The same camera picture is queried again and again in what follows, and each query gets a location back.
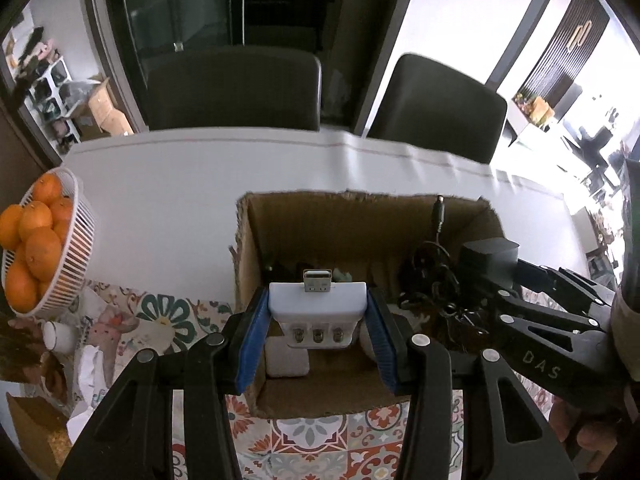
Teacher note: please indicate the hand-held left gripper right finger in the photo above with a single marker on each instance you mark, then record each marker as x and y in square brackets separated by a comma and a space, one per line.
[385, 345]

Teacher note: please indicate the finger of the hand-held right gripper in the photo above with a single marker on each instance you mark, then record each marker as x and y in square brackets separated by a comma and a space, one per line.
[540, 312]
[565, 285]

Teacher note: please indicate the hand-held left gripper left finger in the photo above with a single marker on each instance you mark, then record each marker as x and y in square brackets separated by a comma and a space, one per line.
[252, 345]

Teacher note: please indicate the white square charger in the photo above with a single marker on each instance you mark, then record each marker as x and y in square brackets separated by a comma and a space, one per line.
[287, 360]

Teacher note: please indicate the white USB hub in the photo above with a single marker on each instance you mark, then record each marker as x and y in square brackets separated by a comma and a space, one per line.
[315, 300]

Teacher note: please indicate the brown cardboard box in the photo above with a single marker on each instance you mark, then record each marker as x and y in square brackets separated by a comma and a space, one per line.
[300, 220]

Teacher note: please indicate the person's right hand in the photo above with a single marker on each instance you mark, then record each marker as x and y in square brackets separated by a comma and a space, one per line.
[590, 435]

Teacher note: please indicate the patterned table mat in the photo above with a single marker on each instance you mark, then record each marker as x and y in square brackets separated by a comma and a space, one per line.
[310, 440]

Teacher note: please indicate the white TV cabinet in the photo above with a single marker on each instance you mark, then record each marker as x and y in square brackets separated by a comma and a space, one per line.
[530, 130]

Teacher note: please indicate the white tablecloth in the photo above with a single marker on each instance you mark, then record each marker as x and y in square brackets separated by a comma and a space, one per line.
[175, 185]

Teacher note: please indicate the small white bottle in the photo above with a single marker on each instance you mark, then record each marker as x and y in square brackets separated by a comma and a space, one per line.
[60, 337]

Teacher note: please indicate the white plastic basket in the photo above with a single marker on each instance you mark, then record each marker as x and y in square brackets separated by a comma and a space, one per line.
[75, 260]

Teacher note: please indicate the dark dining chair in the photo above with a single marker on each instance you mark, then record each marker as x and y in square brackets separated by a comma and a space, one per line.
[435, 110]
[235, 90]

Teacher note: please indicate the pile of oranges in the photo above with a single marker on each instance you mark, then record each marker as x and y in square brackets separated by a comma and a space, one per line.
[42, 245]

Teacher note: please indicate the dark interior door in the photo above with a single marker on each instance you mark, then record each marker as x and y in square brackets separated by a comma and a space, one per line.
[525, 30]

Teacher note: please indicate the cardboard box with flaps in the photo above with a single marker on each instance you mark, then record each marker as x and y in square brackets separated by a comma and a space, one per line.
[102, 110]

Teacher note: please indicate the white shoe rack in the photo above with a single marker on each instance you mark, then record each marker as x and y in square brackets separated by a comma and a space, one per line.
[50, 100]

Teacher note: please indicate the dark glass door cabinet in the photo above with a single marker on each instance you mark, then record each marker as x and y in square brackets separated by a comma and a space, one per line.
[200, 10]

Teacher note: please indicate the dark slatted wall panel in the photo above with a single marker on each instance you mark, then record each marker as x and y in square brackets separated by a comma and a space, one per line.
[570, 45]

